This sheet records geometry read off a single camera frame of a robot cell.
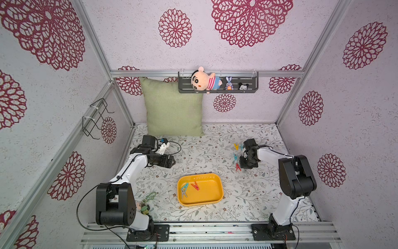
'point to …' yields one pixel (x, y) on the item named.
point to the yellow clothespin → (237, 147)
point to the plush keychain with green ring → (143, 206)
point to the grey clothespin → (183, 192)
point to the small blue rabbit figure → (229, 85)
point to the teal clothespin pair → (235, 156)
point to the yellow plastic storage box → (210, 189)
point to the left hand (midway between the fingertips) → (167, 161)
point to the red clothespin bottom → (195, 185)
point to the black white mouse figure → (243, 87)
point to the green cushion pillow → (170, 113)
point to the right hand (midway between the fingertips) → (242, 163)
